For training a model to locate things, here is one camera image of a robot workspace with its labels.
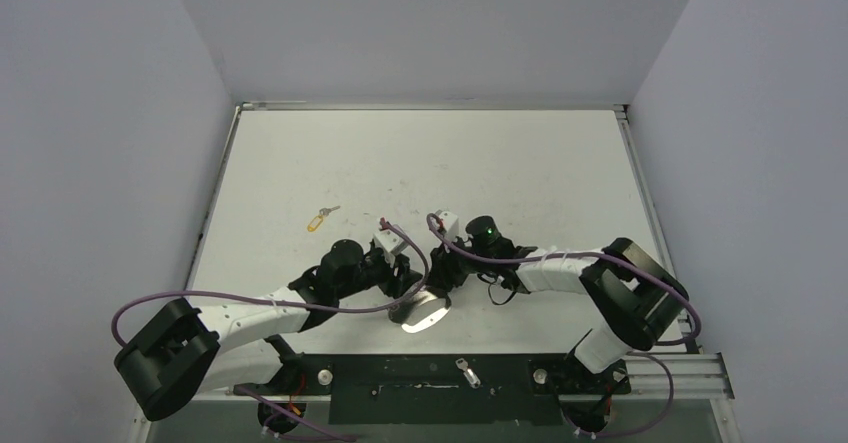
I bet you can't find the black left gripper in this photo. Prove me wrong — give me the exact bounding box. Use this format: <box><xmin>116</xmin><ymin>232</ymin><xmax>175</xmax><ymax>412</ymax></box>
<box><xmin>336</xmin><ymin>247</ymin><xmax>422</xmax><ymax>300</ymax></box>

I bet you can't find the silver carabiner keyring with rings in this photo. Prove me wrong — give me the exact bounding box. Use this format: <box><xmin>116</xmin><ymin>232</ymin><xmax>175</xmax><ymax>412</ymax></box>
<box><xmin>388</xmin><ymin>286</ymin><xmax>452</xmax><ymax>334</ymax></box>

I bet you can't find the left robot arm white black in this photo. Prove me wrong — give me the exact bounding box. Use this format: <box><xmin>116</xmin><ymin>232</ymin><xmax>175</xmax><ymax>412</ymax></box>
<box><xmin>114</xmin><ymin>239</ymin><xmax>431</xmax><ymax>421</ymax></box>

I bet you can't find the yellow key tag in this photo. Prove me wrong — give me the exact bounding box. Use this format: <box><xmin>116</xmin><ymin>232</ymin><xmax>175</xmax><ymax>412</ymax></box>
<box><xmin>307</xmin><ymin>214</ymin><xmax>326</xmax><ymax>232</ymax></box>

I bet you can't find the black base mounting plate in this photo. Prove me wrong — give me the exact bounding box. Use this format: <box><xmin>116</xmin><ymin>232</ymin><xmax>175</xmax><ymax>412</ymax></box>
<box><xmin>235</xmin><ymin>353</ymin><xmax>631</xmax><ymax>426</ymax></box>

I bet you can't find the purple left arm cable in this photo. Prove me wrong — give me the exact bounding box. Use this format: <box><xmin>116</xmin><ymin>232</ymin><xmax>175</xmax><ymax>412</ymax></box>
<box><xmin>110</xmin><ymin>219</ymin><xmax>432</xmax><ymax>443</ymax></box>

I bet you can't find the silver key with ring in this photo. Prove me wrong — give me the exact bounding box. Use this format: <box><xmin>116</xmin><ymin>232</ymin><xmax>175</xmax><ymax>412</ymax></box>
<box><xmin>319</xmin><ymin>206</ymin><xmax>340</xmax><ymax>218</ymax></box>

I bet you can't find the aluminium front rail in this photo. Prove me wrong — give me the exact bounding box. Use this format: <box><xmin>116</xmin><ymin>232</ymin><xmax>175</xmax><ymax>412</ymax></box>
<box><xmin>190</xmin><ymin>353</ymin><xmax>733</xmax><ymax>402</ymax></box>

